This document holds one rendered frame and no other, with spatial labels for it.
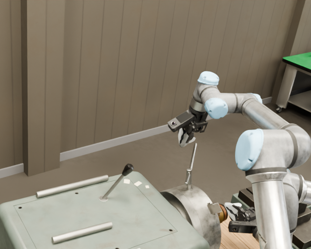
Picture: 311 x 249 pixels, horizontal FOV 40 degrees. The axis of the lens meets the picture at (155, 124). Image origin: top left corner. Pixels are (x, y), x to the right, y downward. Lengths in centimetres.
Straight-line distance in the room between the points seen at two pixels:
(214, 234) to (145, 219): 31
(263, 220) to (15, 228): 77
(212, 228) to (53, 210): 60
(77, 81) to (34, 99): 47
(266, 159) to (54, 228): 71
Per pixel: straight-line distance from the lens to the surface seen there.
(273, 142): 125
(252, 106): 156
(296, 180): 165
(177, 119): 173
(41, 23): 339
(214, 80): 164
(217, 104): 156
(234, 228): 187
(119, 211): 156
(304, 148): 130
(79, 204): 157
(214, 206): 176
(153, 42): 420
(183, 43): 448
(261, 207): 124
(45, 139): 379
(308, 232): 218
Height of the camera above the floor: 223
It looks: 27 degrees down
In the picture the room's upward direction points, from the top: 8 degrees clockwise
